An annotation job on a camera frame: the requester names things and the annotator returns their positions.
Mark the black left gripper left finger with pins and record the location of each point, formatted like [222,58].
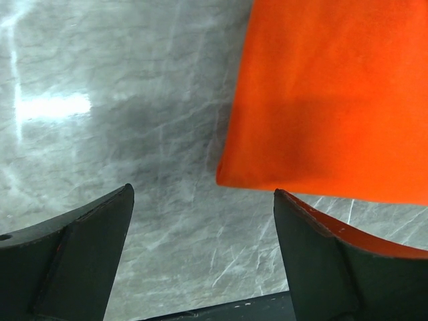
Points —
[64,268]

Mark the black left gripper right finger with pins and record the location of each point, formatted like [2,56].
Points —
[338,272]

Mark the orange t-shirt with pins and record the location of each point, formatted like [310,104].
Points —
[331,99]

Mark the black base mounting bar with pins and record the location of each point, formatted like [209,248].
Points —
[272,307]

